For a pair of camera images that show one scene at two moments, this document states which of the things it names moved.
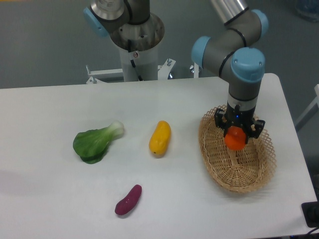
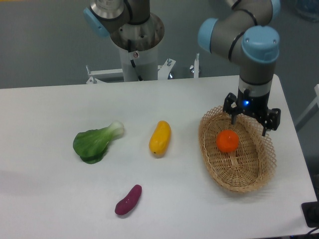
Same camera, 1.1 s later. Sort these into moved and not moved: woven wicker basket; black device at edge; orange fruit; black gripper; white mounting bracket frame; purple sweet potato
Moved: orange fruit; black gripper
Not moved: woven wicker basket; purple sweet potato; white mounting bracket frame; black device at edge
